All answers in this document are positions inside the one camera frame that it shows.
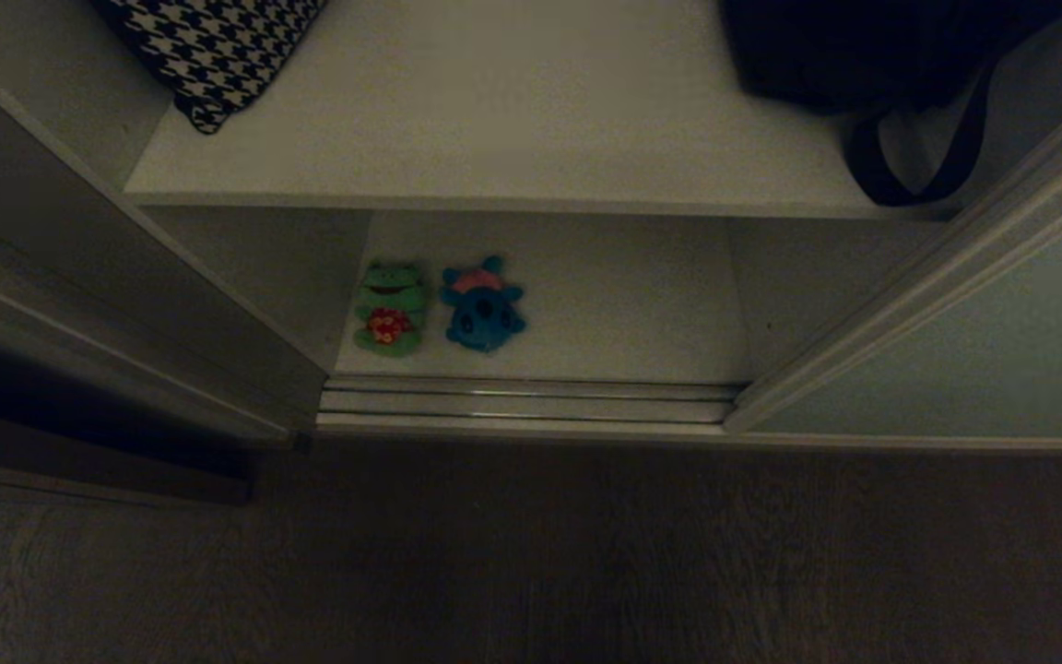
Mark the metal sliding door track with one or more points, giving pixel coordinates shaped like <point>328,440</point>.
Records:
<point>531,406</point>

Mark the white wardrobe shelf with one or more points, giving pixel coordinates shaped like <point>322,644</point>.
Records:
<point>513,120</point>

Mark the left sliding wardrobe door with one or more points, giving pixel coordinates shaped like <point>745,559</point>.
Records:
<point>98,277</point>

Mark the sliding wardrobe door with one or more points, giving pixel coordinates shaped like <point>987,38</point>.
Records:
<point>973,341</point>
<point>98,277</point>

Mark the blue plush toy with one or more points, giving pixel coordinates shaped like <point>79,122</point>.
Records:
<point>482,309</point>

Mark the green frog plush toy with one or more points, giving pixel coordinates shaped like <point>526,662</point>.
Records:
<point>391,309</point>

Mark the houndstooth black white bag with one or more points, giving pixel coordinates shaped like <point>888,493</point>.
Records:
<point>218,51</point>

